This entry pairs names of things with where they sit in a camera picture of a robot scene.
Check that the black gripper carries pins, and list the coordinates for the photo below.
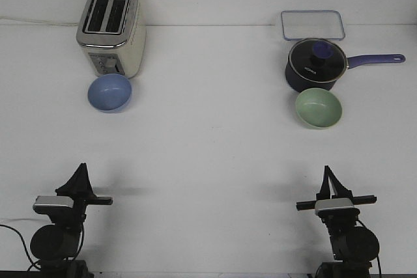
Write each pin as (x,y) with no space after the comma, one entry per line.
(80,190)
(340,191)

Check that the green bowl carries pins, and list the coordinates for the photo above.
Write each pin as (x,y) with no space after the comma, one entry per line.
(318,108)

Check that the blue bowl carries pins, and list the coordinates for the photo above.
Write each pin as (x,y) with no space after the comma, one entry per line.
(110,93)

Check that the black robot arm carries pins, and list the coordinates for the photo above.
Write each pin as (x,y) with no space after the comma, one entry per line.
(353,245)
(57,245)

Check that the glass pot lid purple knob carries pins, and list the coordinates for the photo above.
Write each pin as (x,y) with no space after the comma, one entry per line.
(317,60)

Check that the cream and steel toaster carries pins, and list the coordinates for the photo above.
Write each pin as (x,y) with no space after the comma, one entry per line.
(112,35)

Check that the clear container lid blue rim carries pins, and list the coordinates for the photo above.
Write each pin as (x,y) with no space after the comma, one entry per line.
(301,24)

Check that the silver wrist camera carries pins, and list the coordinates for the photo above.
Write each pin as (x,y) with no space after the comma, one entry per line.
(322,206)
(44,203)

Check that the purple saucepan with handle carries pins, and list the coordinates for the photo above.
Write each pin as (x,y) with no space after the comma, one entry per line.
(300,84)

